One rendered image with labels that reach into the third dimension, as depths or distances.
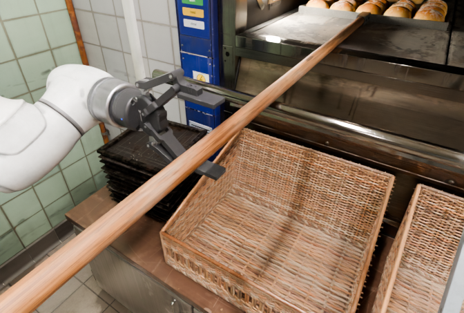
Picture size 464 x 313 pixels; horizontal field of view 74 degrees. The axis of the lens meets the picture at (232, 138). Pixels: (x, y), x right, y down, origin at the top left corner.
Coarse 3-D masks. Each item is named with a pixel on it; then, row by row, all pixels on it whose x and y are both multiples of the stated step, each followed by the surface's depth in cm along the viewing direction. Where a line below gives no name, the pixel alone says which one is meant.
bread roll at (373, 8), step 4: (364, 4) 120; (368, 4) 119; (372, 4) 118; (360, 8) 121; (364, 8) 120; (368, 8) 119; (372, 8) 118; (376, 8) 118; (380, 8) 118; (372, 12) 118; (376, 12) 118; (380, 12) 118
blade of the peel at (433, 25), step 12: (300, 12) 132; (312, 12) 129; (324, 12) 127; (336, 12) 124; (348, 12) 122; (396, 24) 115; (408, 24) 113; (420, 24) 111; (432, 24) 109; (444, 24) 107
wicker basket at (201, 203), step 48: (240, 144) 119; (288, 144) 108; (192, 192) 99; (240, 192) 124; (288, 192) 113; (336, 192) 104; (384, 192) 96; (192, 240) 105; (240, 240) 105; (288, 240) 106; (336, 240) 106; (240, 288) 82; (288, 288) 92; (336, 288) 92
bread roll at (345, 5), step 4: (336, 4) 125; (340, 4) 124; (344, 4) 123; (348, 4) 123; (352, 4) 123; (332, 8) 126; (336, 8) 124; (340, 8) 124; (344, 8) 123; (348, 8) 123; (352, 8) 123
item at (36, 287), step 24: (360, 24) 109; (288, 72) 69; (264, 96) 59; (240, 120) 52; (216, 144) 47; (168, 168) 41; (192, 168) 43; (144, 192) 37; (168, 192) 40; (120, 216) 35; (72, 240) 32; (96, 240) 32; (48, 264) 29; (72, 264) 30; (24, 288) 27; (48, 288) 28; (0, 312) 26; (24, 312) 27
